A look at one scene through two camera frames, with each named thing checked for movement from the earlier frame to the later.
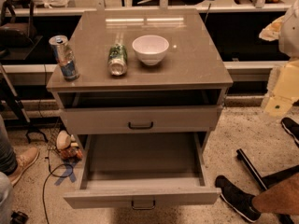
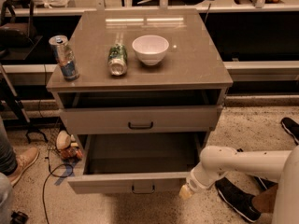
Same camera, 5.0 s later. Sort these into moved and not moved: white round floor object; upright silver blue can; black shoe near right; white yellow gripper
Moved: white yellow gripper
Not moved: black shoe near right; upright silver blue can; white round floor object
